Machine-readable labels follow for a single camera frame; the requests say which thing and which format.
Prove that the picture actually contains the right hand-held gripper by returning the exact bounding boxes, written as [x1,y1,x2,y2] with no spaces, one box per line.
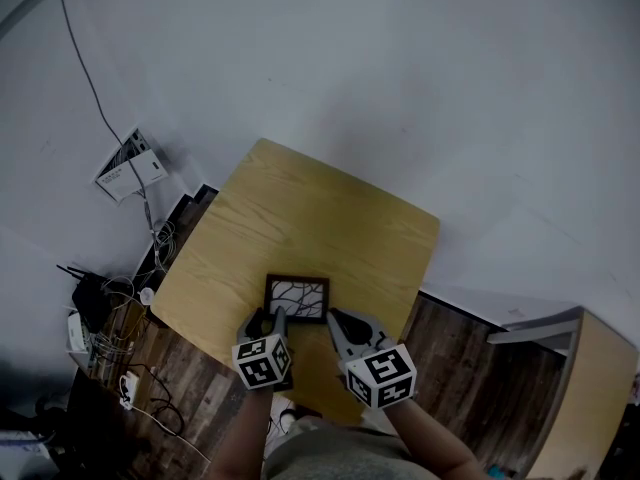
[325,307,419,412]

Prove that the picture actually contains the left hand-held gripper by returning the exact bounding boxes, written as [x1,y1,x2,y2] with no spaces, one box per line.
[231,305,297,395]

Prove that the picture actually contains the person's right forearm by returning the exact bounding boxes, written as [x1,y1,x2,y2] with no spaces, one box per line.
[385,396,504,480]

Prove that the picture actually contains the person's left forearm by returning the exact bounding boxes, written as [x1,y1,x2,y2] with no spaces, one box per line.
[211,386,277,480]

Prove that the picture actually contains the person's white shoe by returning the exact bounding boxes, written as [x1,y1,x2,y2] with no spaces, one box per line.
[278,407,300,435]

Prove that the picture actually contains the person's grey shirt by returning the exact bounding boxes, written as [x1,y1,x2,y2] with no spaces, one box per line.
[261,416,442,480]

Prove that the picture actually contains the white power strip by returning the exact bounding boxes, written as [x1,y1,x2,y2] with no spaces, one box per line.
[118,372,141,412]

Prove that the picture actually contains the black router with antennas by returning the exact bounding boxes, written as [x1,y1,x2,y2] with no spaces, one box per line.
[55,263,115,335]

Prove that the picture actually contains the white modem box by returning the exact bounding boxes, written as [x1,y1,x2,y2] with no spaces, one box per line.
[66,311,95,355]

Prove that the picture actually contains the large black object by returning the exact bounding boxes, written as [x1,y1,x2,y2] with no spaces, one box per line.
[0,357,139,480]

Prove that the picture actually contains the grey-framed wooden table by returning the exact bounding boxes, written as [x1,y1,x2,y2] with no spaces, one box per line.
[486,306,640,480]

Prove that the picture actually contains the black floor cable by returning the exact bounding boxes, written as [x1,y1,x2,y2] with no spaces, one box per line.
[128,361,187,437]

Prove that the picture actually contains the white cable bundle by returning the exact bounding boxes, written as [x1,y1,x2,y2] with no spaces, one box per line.
[141,195,178,275]

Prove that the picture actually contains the white floor cable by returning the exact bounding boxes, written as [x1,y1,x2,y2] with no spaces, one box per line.
[130,406,212,465]

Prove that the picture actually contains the tangle of grey cables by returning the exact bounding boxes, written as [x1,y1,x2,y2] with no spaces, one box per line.
[86,275,152,370]

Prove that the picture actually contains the white wall network box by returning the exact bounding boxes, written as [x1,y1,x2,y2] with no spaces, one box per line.
[94,127,170,205]

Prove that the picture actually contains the thin dark wall cable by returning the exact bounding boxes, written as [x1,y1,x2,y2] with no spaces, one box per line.
[52,0,151,209]

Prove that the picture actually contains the grey wall trim strip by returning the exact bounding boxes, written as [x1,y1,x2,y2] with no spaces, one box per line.
[0,0,72,40]

